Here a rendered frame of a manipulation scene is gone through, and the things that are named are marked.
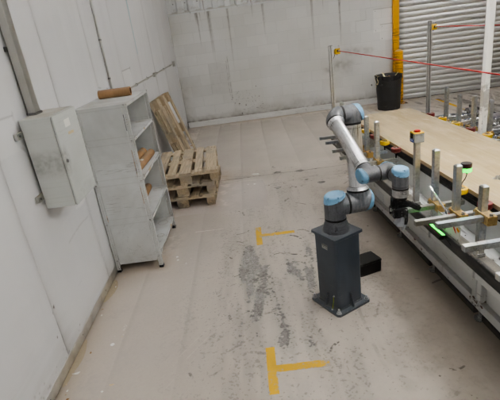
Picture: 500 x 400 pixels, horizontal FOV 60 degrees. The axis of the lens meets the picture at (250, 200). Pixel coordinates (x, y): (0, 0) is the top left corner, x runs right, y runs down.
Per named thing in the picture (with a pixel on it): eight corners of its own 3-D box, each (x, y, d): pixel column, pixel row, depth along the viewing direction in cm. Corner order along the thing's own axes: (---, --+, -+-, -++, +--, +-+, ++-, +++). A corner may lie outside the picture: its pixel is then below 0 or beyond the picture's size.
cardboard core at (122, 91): (96, 91, 400) (128, 86, 399) (98, 90, 408) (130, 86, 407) (98, 100, 403) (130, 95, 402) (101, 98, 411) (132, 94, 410)
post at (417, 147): (414, 205, 303) (415, 143, 286) (411, 202, 308) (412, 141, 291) (420, 204, 303) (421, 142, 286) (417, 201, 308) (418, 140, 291)
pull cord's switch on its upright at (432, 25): (429, 125, 493) (432, 21, 452) (423, 122, 506) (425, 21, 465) (436, 124, 493) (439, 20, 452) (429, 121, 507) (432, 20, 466)
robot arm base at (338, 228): (335, 238, 295) (334, 225, 291) (317, 229, 310) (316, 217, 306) (355, 228, 303) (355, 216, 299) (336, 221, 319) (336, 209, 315)
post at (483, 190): (476, 268, 235) (482, 186, 218) (473, 265, 239) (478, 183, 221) (482, 267, 236) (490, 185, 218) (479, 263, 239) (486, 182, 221)
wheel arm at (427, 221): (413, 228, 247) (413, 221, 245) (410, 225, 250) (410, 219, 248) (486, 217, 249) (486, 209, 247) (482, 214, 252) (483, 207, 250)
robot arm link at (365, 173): (321, 105, 282) (363, 175, 237) (339, 101, 284) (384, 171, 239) (319, 119, 291) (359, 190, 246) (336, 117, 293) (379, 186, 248)
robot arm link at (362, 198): (344, 210, 311) (334, 105, 290) (367, 205, 313) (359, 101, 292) (352, 217, 296) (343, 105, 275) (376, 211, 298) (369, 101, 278)
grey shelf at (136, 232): (117, 272, 413) (71, 110, 355) (137, 231, 496) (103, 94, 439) (163, 267, 411) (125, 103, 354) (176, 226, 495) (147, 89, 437)
